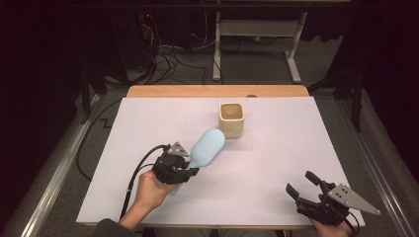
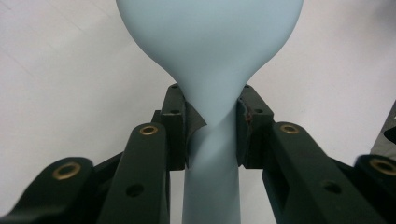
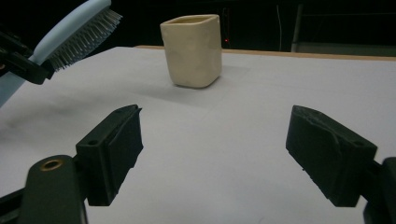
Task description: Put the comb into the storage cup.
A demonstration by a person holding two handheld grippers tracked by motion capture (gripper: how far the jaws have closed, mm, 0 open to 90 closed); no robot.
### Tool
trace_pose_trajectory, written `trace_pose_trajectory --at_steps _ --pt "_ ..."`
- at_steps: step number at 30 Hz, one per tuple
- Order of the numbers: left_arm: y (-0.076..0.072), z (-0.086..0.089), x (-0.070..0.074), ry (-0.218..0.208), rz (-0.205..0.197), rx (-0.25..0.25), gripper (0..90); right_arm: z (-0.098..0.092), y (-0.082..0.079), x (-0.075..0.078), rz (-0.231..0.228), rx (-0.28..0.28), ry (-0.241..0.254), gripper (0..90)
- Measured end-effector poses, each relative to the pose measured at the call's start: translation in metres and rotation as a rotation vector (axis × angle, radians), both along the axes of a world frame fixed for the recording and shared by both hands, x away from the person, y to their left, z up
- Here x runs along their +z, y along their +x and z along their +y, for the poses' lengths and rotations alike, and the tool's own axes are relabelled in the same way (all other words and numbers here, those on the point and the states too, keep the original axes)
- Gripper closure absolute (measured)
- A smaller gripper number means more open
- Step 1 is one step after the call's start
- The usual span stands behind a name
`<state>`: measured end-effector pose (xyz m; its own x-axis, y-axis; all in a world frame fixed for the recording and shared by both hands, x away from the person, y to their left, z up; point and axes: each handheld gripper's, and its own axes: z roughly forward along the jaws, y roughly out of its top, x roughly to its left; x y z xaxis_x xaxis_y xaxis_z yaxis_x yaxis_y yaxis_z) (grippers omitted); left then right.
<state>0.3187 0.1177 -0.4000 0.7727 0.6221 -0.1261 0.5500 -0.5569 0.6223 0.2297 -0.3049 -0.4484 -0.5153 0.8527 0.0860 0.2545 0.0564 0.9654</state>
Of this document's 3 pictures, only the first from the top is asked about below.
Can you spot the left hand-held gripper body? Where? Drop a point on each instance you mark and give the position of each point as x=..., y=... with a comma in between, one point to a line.
x=169, y=168

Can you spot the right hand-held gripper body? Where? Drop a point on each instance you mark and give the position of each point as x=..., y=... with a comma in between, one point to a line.
x=324, y=210

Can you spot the light blue hairbrush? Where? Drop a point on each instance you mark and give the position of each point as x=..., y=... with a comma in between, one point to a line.
x=206, y=146

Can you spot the cream ceramic cup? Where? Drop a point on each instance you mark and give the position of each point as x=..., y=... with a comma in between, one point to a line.
x=231, y=128

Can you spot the person's right hand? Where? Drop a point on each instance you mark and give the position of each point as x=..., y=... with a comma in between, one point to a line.
x=331, y=231

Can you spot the person's left hand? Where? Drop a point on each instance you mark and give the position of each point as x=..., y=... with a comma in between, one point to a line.
x=148, y=194

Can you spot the white paper sheet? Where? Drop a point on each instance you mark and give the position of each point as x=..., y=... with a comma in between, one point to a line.
x=263, y=171

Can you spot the black metal stand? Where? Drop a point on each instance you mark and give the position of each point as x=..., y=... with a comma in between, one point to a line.
x=86, y=95
x=357, y=105

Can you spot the grey round table grommet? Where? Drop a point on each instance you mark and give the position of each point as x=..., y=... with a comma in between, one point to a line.
x=252, y=96

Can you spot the dark equipment rack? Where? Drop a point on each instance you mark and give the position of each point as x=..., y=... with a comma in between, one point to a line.
x=131, y=39

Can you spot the small yellow ball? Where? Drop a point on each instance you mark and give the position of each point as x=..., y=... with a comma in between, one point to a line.
x=257, y=38

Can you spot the grey metal floor rail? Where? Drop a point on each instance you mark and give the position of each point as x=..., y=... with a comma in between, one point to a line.
x=374, y=164
x=56, y=184

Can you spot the white metal desk frame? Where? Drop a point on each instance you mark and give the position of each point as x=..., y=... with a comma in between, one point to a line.
x=257, y=28

